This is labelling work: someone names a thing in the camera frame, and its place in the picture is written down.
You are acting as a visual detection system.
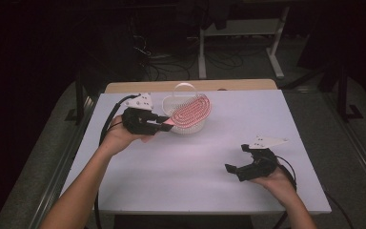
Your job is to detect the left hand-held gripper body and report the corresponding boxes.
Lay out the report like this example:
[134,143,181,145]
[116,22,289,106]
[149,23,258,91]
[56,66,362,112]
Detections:
[121,92,160,136]

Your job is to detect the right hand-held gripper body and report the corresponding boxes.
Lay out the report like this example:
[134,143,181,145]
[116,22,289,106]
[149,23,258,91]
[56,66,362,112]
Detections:
[234,135,289,182]

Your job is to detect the white slatted plastic basket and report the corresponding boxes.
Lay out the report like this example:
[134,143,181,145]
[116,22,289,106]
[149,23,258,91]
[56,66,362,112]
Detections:
[161,82,210,135]

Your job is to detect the person's left hand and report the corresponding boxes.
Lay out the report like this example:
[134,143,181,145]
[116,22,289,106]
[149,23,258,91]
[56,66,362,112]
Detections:
[102,114,155,156]

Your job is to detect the person's right hand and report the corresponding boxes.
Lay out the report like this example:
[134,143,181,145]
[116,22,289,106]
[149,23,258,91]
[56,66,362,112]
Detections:
[251,163,297,207]

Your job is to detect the wooden table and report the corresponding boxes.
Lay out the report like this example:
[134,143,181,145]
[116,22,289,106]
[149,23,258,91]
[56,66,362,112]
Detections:
[104,78,278,94]

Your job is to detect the black metal stand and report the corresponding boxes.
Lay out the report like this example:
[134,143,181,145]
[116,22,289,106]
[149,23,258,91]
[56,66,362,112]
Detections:
[64,71,93,126]
[316,61,364,124]

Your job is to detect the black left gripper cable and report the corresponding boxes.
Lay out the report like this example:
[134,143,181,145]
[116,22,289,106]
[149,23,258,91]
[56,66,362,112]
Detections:
[93,94,141,229]

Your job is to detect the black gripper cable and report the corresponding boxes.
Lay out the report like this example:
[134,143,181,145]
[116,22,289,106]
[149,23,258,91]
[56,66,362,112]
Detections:
[93,94,141,229]
[272,155,355,229]

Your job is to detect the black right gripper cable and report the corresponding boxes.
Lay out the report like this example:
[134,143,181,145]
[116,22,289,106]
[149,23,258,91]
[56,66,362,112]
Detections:
[272,155,355,229]

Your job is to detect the black floor cables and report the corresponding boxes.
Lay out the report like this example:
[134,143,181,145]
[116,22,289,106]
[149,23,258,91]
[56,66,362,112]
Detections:
[130,18,265,82]

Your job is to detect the grey metal rail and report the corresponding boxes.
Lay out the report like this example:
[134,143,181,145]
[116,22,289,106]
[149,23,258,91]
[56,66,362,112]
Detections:
[28,94,100,229]
[322,92,366,204]

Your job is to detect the white metal desk frame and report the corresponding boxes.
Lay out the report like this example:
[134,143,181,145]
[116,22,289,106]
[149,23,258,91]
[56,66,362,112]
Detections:
[197,5,291,80]

